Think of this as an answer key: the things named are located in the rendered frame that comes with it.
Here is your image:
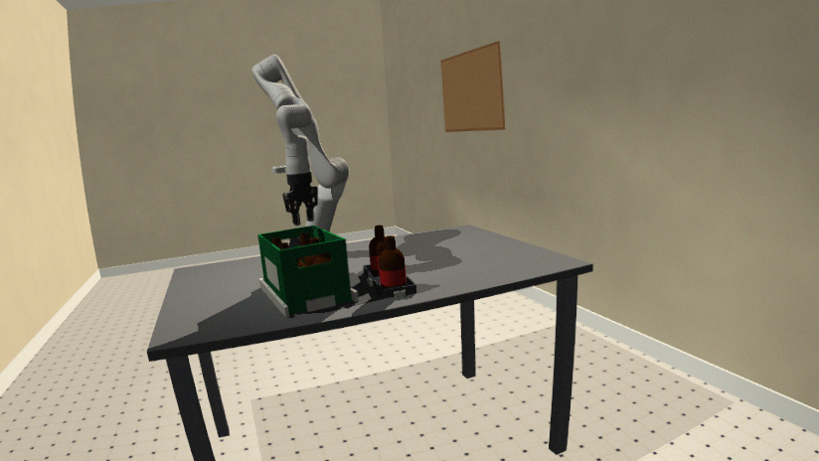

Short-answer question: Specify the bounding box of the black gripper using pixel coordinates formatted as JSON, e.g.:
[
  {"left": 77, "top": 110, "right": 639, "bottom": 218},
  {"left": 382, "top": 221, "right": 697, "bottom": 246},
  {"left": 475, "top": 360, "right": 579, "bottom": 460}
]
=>
[{"left": 282, "top": 172, "right": 318, "bottom": 226}]

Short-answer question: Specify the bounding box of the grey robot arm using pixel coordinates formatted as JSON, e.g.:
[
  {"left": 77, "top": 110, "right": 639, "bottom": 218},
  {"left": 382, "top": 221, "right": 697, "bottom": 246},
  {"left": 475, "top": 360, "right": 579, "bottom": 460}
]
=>
[{"left": 251, "top": 55, "right": 349, "bottom": 231}]

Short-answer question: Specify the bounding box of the brown bottle with red label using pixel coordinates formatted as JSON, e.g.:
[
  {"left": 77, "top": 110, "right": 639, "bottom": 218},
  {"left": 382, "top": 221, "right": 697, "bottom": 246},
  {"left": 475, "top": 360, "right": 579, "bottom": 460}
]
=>
[
  {"left": 379, "top": 235, "right": 407, "bottom": 289},
  {"left": 312, "top": 252, "right": 331, "bottom": 265}
]

